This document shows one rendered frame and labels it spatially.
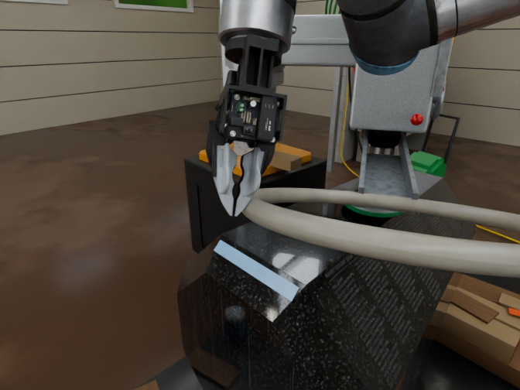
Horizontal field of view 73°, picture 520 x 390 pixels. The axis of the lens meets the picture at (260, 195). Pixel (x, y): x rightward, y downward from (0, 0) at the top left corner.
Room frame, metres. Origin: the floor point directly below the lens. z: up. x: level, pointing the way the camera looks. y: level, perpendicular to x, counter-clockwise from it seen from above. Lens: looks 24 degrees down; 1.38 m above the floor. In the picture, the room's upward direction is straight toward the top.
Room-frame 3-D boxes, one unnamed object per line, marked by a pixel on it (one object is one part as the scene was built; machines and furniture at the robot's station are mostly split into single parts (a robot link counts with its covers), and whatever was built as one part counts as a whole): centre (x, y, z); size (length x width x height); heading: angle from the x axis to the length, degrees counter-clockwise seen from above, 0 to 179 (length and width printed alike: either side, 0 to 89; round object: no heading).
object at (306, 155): (1.94, 0.03, 0.76); 0.49 x 0.49 x 0.05; 43
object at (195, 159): (1.94, 0.03, 0.37); 0.66 x 0.66 x 0.74; 43
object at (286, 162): (1.72, -0.11, 0.81); 0.20 x 0.10 x 0.05; 51
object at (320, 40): (1.88, -0.16, 1.37); 0.74 x 0.34 x 0.25; 73
